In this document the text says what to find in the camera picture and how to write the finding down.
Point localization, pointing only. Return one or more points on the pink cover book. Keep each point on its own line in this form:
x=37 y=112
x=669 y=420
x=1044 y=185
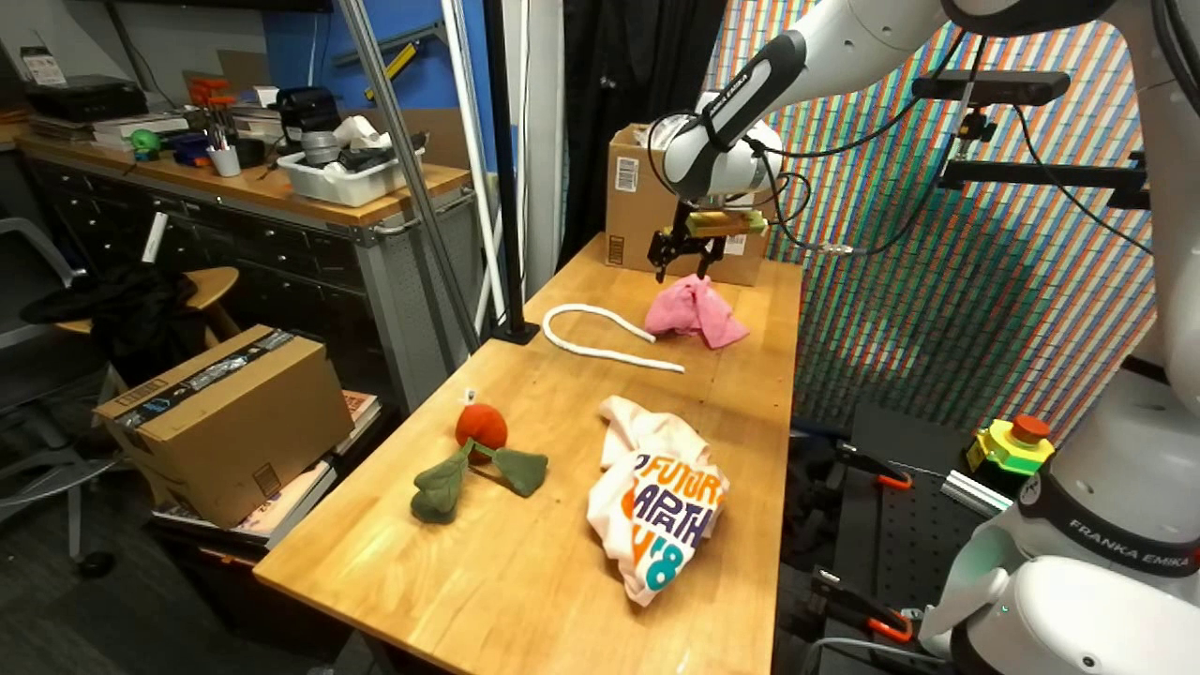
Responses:
x=288 y=516

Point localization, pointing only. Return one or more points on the black case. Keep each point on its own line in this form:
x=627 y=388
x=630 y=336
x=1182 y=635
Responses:
x=80 y=98

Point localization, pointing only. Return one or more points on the cardboard box with labels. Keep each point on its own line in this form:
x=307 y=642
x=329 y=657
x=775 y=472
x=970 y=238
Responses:
x=639 y=201

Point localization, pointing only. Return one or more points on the patterned backdrop screen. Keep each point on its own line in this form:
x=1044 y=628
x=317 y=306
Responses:
x=978 y=311

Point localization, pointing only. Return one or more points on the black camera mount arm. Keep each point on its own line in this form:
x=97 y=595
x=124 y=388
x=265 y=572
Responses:
x=1062 y=172

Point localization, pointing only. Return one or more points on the grey mesh office chair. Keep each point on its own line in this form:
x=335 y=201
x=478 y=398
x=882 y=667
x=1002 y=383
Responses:
x=33 y=377

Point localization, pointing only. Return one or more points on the black bench device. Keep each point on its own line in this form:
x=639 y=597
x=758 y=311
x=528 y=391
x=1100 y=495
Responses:
x=307 y=110

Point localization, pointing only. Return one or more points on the yellow emergency stop button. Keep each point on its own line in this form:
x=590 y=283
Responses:
x=1012 y=447

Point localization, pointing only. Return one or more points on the black vertical pole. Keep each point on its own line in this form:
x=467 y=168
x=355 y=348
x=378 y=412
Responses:
x=504 y=163

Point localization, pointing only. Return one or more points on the black bag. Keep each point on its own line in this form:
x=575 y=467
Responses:
x=138 y=318

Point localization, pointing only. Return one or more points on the silver metal pole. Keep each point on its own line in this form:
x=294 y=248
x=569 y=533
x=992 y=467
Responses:
x=404 y=151

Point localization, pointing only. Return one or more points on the white plastic bin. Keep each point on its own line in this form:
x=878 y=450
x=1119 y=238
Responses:
x=339 y=181

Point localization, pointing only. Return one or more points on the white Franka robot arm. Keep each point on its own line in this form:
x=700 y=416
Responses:
x=875 y=38

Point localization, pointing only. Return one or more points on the cardboard box with black tape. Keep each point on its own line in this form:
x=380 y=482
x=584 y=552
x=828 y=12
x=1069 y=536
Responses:
x=227 y=416

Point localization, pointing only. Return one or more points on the cream printed shirt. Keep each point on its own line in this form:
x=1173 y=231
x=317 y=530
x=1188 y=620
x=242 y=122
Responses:
x=659 y=500

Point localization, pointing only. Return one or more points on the grey workbench with wooden top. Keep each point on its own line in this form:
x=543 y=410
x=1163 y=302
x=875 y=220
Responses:
x=189 y=238

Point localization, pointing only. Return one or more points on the small green object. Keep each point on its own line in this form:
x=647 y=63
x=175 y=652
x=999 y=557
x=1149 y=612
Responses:
x=143 y=143

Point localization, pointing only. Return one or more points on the black perforated cart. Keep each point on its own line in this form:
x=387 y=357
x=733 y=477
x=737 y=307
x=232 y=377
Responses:
x=887 y=536

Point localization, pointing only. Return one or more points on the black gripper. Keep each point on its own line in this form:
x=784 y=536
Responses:
x=685 y=240

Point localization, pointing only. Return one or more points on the pink cloth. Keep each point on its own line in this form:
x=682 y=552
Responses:
x=695 y=311

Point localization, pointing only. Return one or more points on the white cup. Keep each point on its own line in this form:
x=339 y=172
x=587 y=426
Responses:
x=227 y=160

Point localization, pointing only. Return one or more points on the small orange object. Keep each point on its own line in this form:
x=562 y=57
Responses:
x=213 y=93

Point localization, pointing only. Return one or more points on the black stereo camera bar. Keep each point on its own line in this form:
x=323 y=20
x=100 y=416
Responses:
x=989 y=87

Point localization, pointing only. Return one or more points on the orange green wrist camera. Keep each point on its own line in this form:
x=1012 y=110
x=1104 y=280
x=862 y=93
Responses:
x=729 y=221

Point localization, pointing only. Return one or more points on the white tube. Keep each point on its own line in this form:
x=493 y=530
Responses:
x=474 y=151

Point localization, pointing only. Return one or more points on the wooden stool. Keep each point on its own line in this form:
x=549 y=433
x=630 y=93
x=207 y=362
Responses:
x=207 y=288

